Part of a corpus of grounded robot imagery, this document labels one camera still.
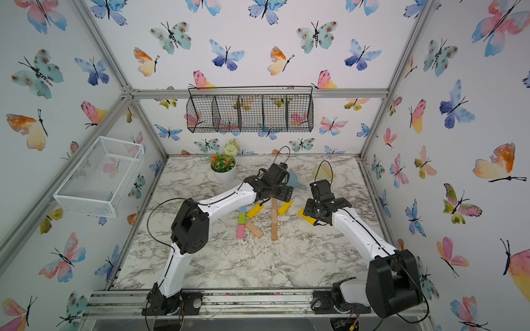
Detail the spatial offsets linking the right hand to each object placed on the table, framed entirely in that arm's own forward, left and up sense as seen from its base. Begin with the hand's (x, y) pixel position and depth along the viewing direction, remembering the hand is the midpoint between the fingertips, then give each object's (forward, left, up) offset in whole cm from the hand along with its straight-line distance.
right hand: (313, 207), depth 86 cm
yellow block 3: (0, +1, -10) cm, 10 cm away
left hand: (+9, +11, 0) cm, 15 cm away
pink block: (-7, +31, -11) cm, 33 cm away
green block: (-1, +31, -10) cm, 32 cm away
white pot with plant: (+18, +41, +4) cm, 44 cm away
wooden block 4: (-7, +16, -11) cm, 21 cm away
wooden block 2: (+6, +17, -10) cm, 21 cm away
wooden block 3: (+1, +16, -11) cm, 20 cm away
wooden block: (-6, +25, -11) cm, 28 cm away
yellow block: (+3, +26, -11) cm, 28 cm away
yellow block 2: (+6, +12, -11) cm, 17 cm away
